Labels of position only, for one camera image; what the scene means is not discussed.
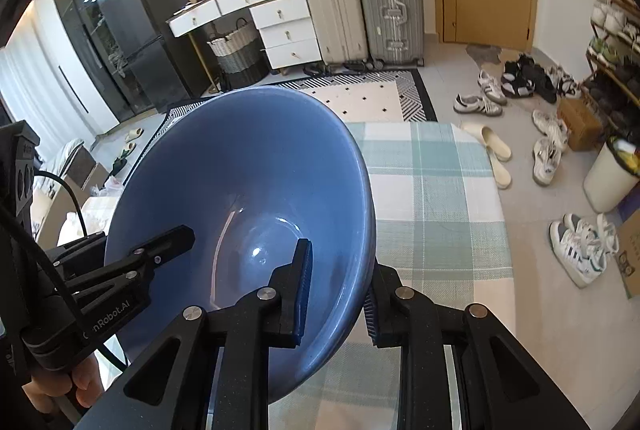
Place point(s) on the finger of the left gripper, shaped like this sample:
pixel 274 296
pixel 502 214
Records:
pixel 81 273
pixel 93 244

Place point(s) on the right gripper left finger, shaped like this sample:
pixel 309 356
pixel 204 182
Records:
pixel 210 369

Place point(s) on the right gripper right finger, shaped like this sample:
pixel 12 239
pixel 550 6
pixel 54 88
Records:
pixel 464 360

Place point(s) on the blue bowl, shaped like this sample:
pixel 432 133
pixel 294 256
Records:
pixel 251 173

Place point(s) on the person's left hand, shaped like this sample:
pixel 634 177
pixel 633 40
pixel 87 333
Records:
pixel 46 386

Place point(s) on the white bubble wrap bag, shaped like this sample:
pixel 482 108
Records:
pixel 97 213

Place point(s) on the beige slippers pair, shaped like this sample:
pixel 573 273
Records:
pixel 130 145

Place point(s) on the teal plaid tablecloth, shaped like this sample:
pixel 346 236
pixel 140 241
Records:
pixel 441 226

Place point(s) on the white curtain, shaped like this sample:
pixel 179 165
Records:
pixel 27 88

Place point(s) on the white green sneakers pair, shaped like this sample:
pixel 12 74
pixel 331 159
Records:
pixel 583 248

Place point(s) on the cardboard box with cat logo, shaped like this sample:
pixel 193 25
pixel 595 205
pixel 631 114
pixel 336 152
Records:
pixel 628 260

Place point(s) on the white trash bin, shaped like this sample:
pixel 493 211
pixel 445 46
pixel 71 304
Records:
pixel 614 173

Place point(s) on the woven laundry basket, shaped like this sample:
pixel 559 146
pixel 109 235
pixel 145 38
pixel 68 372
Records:
pixel 240 56

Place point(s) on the small brown cardboard box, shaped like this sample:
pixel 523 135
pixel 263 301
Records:
pixel 584 128

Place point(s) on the black refrigerator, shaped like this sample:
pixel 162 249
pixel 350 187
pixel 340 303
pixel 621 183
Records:
pixel 166 67

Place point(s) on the dark glass cabinet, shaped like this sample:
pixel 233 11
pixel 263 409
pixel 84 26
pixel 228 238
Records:
pixel 102 59

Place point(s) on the patterned floor rug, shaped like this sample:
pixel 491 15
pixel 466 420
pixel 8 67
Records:
pixel 350 90

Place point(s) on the white desk with drawers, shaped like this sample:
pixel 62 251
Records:
pixel 285 26

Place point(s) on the wooden shoe rack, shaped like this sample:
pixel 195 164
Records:
pixel 613 57

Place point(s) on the white suitcase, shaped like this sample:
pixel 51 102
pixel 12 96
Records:
pixel 340 30

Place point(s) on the silver suitcase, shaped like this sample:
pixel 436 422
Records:
pixel 395 31

